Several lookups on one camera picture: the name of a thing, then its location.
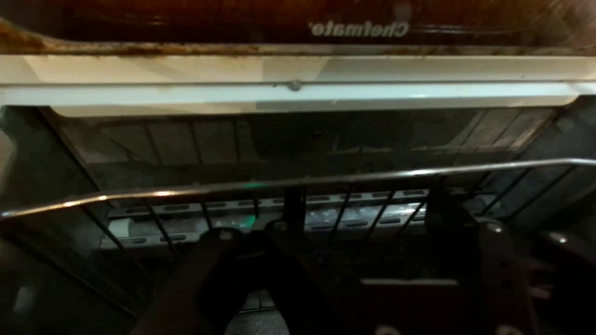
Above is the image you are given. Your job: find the white mini toaster oven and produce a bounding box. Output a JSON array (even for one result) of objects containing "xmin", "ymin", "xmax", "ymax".
[{"xmin": 0, "ymin": 0, "xmax": 596, "ymax": 335}]

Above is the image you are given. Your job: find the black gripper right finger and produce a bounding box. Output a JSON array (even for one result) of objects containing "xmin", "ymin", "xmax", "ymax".
[{"xmin": 424, "ymin": 189, "xmax": 538, "ymax": 335}]

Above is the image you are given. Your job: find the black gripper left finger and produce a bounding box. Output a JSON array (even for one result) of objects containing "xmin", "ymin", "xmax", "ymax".
[{"xmin": 130, "ymin": 192, "xmax": 311, "ymax": 335}]

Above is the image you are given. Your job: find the metal wire oven rack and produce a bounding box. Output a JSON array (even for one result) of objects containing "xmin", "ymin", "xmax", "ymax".
[{"xmin": 2, "ymin": 159, "xmax": 596, "ymax": 252}]

